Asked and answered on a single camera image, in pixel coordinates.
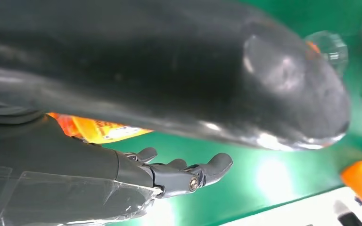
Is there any white table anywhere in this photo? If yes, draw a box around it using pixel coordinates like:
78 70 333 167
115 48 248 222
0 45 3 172
222 186 362 226

